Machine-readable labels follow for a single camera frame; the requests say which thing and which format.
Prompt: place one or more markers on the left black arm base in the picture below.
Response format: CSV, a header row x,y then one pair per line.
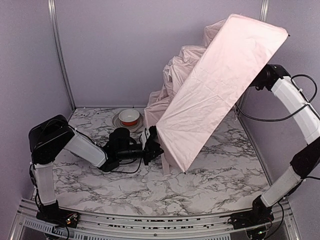
x,y
64,218

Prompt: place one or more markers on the pink and black umbrella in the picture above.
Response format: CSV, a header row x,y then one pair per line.
x,y
202,84

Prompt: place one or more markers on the aluminium corner post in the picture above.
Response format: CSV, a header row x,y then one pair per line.
x,y
264,8
56,35

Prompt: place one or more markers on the left aluminium corner post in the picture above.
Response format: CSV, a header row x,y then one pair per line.
x,y
56,35

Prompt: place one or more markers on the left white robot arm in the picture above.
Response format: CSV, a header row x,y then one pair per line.
x,y
48,139

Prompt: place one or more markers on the red and white bowl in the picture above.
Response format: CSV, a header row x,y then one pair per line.
x,y
129,117

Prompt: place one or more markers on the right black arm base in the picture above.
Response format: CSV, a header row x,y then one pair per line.
x,y
251,220

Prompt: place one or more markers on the right aluminium corner post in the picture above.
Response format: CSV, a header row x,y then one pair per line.
x,y
264,8

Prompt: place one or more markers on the aluminium front rail frame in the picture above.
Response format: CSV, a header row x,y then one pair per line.
x,y
102,226

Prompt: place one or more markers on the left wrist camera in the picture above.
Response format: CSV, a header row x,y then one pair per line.
x,y
147,135

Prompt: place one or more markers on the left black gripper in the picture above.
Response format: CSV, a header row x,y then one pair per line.
x,y
147,152

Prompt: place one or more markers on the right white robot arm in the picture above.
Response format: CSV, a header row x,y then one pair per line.
x,y
284,128

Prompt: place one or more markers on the grey round plate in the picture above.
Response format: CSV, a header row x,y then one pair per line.
x,y
117,124

